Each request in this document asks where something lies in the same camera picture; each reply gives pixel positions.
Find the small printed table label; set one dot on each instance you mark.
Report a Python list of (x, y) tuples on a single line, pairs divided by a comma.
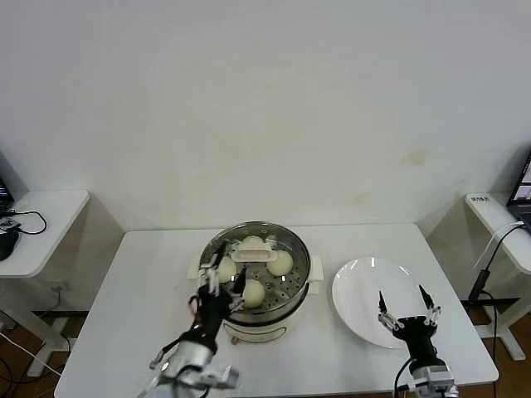
[(480, 198)]

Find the white steamed baozi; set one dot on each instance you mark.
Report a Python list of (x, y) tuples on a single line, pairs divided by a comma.
[(227, 269), (251, 240), (254, 293), (282, 263)]

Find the white round plate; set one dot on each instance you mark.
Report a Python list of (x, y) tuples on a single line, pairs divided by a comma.
[(361, 298)]

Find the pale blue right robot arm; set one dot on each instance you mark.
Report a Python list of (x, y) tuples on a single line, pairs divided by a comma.
[(431, 364)]

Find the black metal floor bar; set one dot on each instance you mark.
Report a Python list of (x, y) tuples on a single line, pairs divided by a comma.
[(498, 302)]

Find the steel steamer pot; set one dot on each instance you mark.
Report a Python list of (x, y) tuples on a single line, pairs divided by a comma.
[(257, 331)]

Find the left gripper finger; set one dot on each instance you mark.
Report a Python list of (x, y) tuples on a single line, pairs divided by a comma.
[(240, 286), (218, 257)]

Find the black laptop beside mouse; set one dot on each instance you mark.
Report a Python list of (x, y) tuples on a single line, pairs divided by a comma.
[(4, 195)]

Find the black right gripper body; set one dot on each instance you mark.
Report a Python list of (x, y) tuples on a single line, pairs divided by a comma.
[(417, 336)]

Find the small black white device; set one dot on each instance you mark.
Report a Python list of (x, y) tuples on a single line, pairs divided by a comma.
[(8, 224)]

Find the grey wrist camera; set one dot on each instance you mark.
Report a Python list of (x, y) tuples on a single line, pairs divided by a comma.
[(215, 377), (439, 383)]

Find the round glass pot lid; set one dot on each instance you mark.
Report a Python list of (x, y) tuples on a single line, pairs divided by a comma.
[(253, 253)]

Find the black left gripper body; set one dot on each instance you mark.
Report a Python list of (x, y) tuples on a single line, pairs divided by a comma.
[(211, 311)]

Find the stainless steel steamer basket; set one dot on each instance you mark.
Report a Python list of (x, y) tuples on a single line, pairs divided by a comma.
[(282, 306)]

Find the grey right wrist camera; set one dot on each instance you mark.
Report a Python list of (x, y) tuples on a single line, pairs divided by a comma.
[(439, 383)]

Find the white side table with mouse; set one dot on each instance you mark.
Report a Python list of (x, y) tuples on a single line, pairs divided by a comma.
[(50, 215)]

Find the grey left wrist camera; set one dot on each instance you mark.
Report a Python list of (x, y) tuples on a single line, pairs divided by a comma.
[(215, 377)]

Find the black computer mouse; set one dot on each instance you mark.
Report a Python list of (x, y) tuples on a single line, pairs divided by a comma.
[(6, 246)]

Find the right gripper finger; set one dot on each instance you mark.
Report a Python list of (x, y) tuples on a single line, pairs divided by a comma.
[(382, 304), (425, 296)]

